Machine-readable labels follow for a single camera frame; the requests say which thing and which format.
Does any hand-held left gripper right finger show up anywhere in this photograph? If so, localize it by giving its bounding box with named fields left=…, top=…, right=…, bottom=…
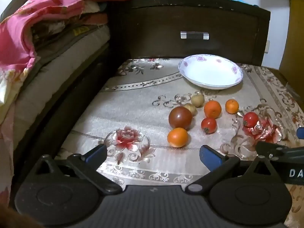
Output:
left=185, top=144, right=285, bottom=194

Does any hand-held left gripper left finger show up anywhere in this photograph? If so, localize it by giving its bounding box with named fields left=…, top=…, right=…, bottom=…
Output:
left=36, top=144, right=123, bottom=194

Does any round red cherry tomato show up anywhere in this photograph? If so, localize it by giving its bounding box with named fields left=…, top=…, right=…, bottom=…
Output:
left=201, top=117, right=217, bottom=134

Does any yellowish orange kumquat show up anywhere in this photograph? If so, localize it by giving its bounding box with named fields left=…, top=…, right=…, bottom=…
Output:
left=167, top=127, right=189, bottom=148

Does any oblong red cherry tomato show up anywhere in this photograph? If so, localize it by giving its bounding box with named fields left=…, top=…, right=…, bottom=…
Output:
left=243, top=112, right=259, bottom=128

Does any large orange kumquat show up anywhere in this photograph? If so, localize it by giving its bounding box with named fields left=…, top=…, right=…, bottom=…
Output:
left=204, top=100, right=222, bottom=119

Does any large dark red tomato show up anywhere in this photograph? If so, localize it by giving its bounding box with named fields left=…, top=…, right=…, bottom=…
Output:
left=169, top=106, right=193, bottom=131

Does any beige longan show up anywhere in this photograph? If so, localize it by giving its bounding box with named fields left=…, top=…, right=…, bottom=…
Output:
left=191, top=94, right=205, bottom=107
left=184, top=103, right=197, bottom=117

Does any small orange kumquat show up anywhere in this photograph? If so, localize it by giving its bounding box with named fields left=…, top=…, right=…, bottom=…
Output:
left=225, top=99, right=239, bottom=114

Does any white floral plate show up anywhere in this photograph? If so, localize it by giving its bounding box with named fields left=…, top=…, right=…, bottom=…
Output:
left=178, top=54, right=244, bottom=90

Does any beige floral tablecloth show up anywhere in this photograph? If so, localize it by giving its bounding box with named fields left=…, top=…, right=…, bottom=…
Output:
left=55, top=57, right=304, bottom=228

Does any dark wooden nightstand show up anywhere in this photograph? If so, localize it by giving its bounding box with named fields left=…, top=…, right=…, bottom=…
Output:
left=108, top=0, right=272, bottom=67

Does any pink floral blanket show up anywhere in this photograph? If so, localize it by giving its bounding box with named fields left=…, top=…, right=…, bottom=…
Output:
left=0, top=0, right=86, bottom=207

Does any dark wooden bed frame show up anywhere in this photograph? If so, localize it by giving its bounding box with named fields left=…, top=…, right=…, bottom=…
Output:
left=12, top=45, right=119, bottom=188

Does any clear drawer handle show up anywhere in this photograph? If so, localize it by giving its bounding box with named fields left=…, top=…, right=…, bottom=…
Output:
left=180, top=31, right=210, bottom=40

